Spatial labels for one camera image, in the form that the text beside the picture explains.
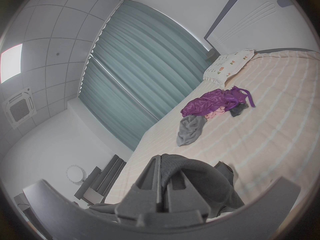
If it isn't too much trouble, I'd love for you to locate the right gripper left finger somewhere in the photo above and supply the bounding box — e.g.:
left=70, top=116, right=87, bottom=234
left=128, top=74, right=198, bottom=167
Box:
left=114, top=155, right=163, bottom=219

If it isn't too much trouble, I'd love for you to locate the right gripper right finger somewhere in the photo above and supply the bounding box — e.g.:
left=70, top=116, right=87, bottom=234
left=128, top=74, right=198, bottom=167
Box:
left=166, top=171, right=211, bottom=214

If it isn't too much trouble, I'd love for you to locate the black T-shirt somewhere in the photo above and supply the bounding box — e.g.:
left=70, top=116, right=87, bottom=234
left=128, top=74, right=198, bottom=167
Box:
left=89, top=154, right=245, bottom=218

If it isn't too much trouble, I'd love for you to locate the bed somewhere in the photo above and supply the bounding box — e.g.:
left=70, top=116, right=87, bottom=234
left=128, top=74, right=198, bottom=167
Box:
left=104, top=0, right=319, bottom=219

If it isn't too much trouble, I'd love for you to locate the black chest of drawers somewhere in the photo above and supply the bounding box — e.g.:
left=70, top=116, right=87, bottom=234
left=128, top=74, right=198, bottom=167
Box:
left=92, top=154, right=127, bottom=196

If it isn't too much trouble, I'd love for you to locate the black dressing table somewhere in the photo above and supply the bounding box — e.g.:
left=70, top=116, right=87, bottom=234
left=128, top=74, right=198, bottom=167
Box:
left=74, top=166, right=102, bottom=201

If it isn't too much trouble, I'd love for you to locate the round white mirror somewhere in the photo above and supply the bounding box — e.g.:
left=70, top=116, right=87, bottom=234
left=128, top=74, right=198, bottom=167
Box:
left=66, top=165, right=84, bottom=184

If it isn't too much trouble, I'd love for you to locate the grey knit garment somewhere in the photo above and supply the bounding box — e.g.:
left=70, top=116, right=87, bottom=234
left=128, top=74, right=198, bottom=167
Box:
left=176, top=114, right=208, bottom=147

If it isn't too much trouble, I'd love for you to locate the pink garment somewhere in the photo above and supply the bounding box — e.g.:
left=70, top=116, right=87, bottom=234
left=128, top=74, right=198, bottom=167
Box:
left=204, top=106, right=232, bottom=121

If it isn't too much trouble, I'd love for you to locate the purple satin garment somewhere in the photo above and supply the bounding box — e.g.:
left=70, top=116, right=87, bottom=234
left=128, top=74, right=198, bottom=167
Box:
left=180, top=86, right=256, bottom=117

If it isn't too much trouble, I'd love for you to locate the blue-green curtain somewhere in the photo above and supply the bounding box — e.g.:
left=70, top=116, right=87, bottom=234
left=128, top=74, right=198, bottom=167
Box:
left=90, top=0, right=213, bottom=121
left=79, top=56, right=160, bottom=152

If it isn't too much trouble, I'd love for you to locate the black lace garment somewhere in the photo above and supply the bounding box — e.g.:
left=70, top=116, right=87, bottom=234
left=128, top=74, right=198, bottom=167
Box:
left=229, top=103, right=250, bottom=118

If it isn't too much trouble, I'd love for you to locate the white printed pillow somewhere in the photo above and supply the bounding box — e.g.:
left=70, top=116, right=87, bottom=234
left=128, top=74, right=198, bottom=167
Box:
left=202, top=48, right=257, bottom=87

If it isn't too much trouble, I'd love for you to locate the ceiling air conditioner vent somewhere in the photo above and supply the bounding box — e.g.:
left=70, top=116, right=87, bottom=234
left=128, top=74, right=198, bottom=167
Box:
left=2, top=85, right=38, bottom=129

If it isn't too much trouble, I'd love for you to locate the grey bedside table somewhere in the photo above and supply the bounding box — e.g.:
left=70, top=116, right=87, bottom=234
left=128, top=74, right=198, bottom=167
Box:
left=206, top=48, right=218, bottom=61

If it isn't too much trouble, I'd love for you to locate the ceiling light panel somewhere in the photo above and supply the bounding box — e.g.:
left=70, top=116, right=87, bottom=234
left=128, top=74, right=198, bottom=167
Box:
left=0, top=43, right=23, bottom=83

